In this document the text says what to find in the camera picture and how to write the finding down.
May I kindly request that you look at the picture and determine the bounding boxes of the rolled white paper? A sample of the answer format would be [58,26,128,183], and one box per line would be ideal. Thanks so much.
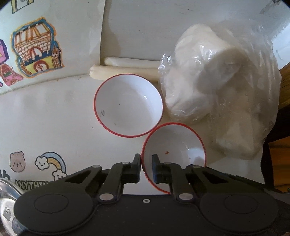
[104,57,160,68]
[89,65,160,81]

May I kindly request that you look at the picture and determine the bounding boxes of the white printed cloth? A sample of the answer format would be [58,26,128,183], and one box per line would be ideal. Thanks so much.
[0,73,265,196]

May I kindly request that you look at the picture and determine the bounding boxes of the white bowl with red rim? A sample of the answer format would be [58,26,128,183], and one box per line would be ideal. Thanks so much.
[140,123,207,194]
[94,74,163,138]

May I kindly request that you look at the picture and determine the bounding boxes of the drawing of colourful houses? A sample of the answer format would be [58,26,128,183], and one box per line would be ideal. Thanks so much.
[0,0,107,94]

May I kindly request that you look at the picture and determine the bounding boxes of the wooden door frame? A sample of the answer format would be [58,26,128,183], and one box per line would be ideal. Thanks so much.
[277,66,290,109]

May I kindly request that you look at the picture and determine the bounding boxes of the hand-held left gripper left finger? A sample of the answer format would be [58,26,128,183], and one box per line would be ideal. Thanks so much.
[65,154,142,203]

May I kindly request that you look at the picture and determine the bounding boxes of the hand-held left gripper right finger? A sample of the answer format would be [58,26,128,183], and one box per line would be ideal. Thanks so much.
[152,154,227,203]

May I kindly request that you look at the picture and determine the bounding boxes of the deep steel plate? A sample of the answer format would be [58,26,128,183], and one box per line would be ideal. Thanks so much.
[0,178,23,236]

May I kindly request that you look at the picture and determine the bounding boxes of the clear plastic bag of white items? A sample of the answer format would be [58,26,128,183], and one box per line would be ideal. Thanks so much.
[158,14,283,160]

